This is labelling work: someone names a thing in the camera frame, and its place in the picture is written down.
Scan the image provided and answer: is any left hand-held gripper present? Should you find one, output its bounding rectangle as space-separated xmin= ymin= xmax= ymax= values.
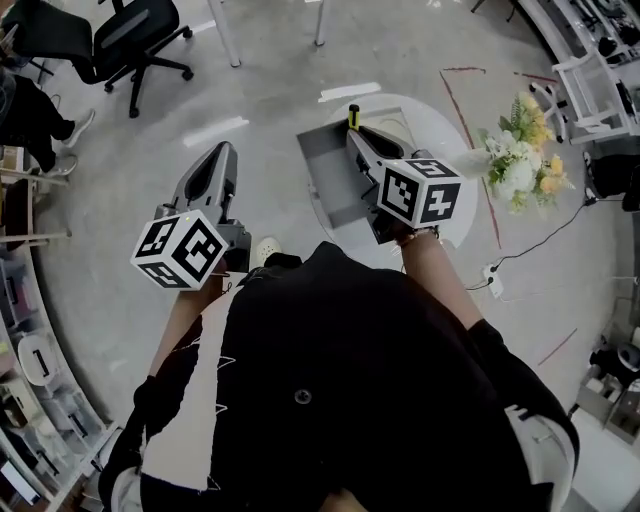
xmin=130 ymin=140 xmax=254 ymax=293

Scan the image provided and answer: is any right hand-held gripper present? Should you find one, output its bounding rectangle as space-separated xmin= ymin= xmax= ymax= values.
xmin=346 ymin=126 xmax=464 ymax=246

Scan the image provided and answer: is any grey box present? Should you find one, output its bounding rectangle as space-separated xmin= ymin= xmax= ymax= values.
xmin=295 ymin=118 xmax=417 ymax=232

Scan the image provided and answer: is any person's left forearm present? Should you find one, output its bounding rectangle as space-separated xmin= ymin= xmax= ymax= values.
xmin=147 ymin=277 xmax=227 ymax=382

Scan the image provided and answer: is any person's right forearm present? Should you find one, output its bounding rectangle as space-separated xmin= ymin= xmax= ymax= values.
xmin=398 ymin=227 xmax=487 ymax=332

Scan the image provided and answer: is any open cardboard box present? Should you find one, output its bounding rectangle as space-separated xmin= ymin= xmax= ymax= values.
xmin=568 ymin=368 xmax=640 ymax=447

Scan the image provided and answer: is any round white table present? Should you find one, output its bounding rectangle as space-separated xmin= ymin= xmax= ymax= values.
xmin=306 ymin=92 xmax=480 ymax=251

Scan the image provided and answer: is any person's white shoe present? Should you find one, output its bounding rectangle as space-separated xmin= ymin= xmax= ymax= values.
xmin=254 ymin=236 xmax=283 ymax=269

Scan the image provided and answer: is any white yellow flower bouquet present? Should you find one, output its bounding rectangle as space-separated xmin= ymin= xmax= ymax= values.
xmin=477 ymin=92 xmax=577 ymax=217

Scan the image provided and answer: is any white power strip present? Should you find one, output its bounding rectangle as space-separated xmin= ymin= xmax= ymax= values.
xmin=480 ymin=262 xmax=507 ymax=297

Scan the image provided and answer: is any wooden stool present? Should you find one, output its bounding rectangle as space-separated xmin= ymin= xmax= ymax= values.
xmin=0 ymin=144 xmax=74 ymax=247

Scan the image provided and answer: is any white table leg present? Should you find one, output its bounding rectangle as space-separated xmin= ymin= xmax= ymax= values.
xmin=311 ymin=0 xmax=328 ymax=48
xmin=206 ymin=0 xmax=243 ymax=69

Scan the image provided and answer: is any person's black clothing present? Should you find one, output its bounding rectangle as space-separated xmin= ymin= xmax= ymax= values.
xmin=97 ymin=240 xmax=582 ymax=512

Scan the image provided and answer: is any white storage shelf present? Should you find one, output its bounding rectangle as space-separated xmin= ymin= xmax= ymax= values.
xmin=0 ymin=248 xmax=122 ymax=512

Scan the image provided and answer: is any white wheeled rack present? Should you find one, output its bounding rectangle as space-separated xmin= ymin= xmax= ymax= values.
xmin=528 ymin=48 xmax=640 ymax=147

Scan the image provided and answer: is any black bag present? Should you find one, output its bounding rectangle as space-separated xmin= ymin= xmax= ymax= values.
xmin=582 ymin=151 xmax=640 ymax=212

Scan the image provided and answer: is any black office chair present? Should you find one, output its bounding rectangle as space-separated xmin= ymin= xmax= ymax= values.
xmin=1 ymin=0 xmax=196 ymax=120

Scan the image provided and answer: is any wrist bracelet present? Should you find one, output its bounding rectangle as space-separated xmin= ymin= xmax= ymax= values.
xmin=393 ymin=226 xmax=442 ymax=247

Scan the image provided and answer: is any black power cable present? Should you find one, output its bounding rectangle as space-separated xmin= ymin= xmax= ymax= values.
xmin=464 ymin=195 xmax=627 ymax=292

